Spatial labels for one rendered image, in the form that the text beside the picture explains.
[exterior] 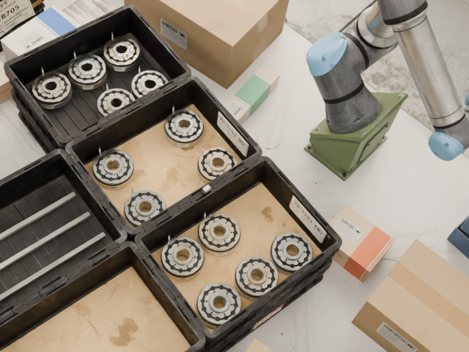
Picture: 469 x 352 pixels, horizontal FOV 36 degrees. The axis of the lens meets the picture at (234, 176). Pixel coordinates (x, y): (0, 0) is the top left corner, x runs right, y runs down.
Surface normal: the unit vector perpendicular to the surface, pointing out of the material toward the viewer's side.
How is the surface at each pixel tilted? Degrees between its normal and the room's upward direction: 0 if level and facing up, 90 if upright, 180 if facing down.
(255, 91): 0
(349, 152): 90
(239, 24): 0
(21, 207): 0
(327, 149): 90
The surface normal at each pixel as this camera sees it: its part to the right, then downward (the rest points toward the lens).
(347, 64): 0.48, 0.18
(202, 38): -0.59, 0.67
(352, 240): 0.09, -0.50
